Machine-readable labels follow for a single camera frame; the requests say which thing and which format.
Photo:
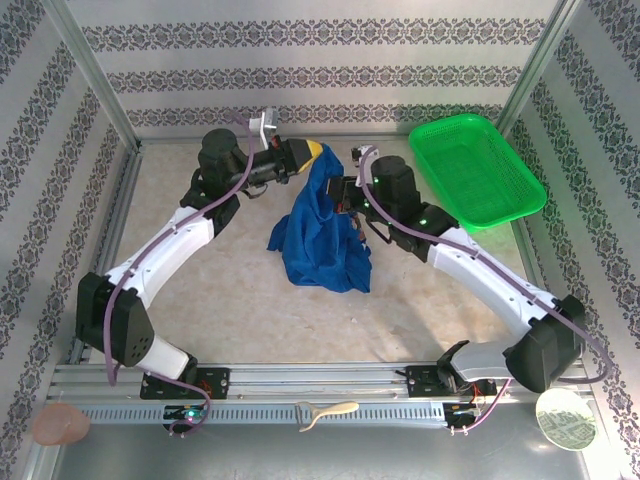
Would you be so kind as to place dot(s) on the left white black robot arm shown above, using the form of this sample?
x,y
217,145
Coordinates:
x,y
165,250

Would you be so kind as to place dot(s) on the beige plastic peeler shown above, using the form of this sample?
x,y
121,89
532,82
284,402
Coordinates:
x,y
335,409

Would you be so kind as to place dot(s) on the round disc with code print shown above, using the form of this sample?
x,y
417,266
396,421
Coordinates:
x,y
565,420

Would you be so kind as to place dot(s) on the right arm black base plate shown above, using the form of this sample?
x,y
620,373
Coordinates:
x,y
420,380

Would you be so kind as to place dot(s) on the aluminium frame post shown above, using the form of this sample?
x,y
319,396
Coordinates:
x,y
91,65
540,65

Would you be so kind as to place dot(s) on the small circuit board with LED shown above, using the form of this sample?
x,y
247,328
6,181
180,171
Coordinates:
x,y
462,412
187,414

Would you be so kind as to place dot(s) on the blue t-shirt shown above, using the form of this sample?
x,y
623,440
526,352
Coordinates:
x,y
320,250

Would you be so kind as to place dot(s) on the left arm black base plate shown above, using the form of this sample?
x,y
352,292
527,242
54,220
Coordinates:
x,y
215,380

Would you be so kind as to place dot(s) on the translucent pink cup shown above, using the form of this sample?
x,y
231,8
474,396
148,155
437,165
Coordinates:
x,y
60,425

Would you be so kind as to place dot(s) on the wide aluminium mounting rail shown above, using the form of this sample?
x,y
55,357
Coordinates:
x,y
320,375

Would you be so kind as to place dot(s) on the green plastic mesh basket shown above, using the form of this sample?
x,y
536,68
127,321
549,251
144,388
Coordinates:
x,y
475,170

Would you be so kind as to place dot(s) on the aluminium table side rail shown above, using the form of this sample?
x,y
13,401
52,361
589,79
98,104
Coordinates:
x,y
111,240
530,255

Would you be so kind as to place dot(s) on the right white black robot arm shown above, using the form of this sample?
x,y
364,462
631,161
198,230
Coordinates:
x,y
490,280

